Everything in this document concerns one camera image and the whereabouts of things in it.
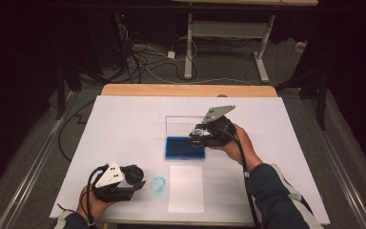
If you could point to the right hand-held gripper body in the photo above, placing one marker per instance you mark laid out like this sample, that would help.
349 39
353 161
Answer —
219 127

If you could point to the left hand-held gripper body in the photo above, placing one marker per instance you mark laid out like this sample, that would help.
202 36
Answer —
109 178

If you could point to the blue ink pad clear case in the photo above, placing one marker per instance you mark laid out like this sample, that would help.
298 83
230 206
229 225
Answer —
179 148

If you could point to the person's right hand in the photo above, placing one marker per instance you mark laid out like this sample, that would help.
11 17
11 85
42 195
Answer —
239 149

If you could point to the person's left hand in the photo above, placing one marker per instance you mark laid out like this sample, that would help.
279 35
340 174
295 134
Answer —
92 208

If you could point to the large white table cover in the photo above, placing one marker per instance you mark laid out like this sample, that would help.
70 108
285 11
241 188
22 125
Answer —
127 127

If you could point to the white paper sheet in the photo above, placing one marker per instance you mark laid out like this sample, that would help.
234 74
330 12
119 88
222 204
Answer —
186 191

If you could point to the white power adapter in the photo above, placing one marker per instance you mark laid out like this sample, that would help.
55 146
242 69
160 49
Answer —
171 54

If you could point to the black metal stand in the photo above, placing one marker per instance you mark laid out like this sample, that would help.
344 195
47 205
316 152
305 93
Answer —
60 95
322 95

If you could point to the aluminium floor rail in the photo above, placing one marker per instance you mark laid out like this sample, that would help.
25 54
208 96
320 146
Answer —
28 178
340 159

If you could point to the white metal desk frame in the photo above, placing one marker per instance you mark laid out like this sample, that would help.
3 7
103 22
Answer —
228 29

